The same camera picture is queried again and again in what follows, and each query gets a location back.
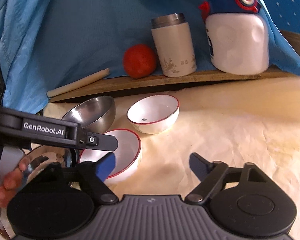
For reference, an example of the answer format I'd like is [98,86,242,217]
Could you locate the stainless steel bowl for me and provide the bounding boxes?
[62,95,116,134]

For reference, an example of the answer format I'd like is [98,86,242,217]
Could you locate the white red-rimmed bowl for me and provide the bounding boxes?
[127,94,180,134]
[78,128,143,182]

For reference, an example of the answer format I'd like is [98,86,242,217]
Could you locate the left hand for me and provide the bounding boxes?
[0,156,29,208]

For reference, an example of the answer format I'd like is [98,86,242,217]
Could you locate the wooden board shelf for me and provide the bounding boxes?
[49,29,300,103]

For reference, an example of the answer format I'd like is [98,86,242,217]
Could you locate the wooden rolling pin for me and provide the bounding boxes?
[47,68,110,98]

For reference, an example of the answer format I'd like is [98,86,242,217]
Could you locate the cream table cloth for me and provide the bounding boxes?
[43,76,300,240]

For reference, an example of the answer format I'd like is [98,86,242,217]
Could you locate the red tomato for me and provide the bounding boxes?
[123,44,157,79]

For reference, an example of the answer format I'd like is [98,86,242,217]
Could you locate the white thermos cup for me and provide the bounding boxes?
[151,13,197,77]

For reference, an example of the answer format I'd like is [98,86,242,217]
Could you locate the white blue kids bottle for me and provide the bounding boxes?
[199,0,269,75]

